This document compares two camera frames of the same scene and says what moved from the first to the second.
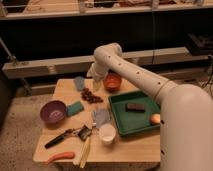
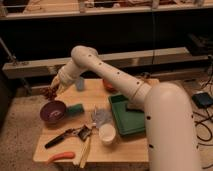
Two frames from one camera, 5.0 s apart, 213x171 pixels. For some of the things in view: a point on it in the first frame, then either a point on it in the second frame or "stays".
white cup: (107, 133) stays
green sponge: (74, 109) stays
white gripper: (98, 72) to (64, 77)
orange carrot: (66, 155) stays
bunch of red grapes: (89, 97) to (50, 93)
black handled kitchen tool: (84, 132) stays
